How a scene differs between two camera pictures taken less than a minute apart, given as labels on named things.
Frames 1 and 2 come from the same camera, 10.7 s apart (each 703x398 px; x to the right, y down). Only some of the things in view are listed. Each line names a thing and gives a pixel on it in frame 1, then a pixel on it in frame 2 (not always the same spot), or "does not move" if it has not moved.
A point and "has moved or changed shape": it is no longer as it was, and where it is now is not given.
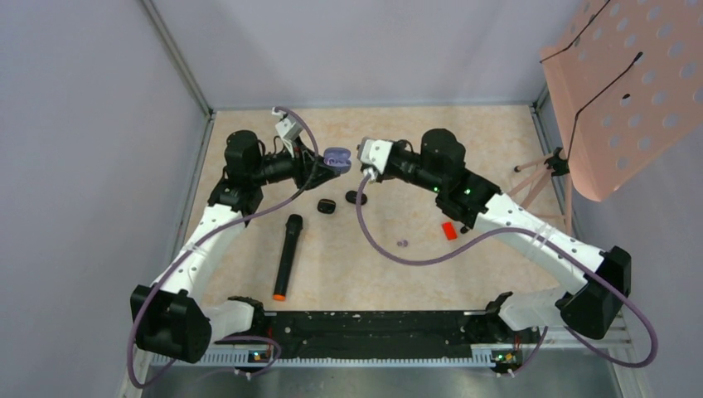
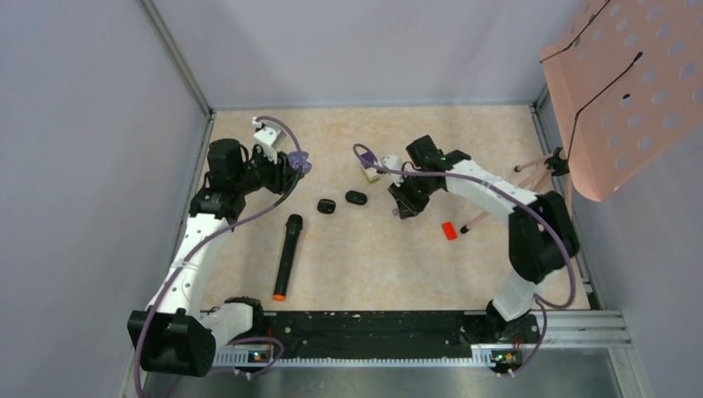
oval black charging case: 351,196 does not move
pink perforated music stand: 626,80 does not move
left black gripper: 307,168 to 283,173
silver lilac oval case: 339,157 has moved or changed shape
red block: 449,230 does not move
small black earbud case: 326,206 does not move
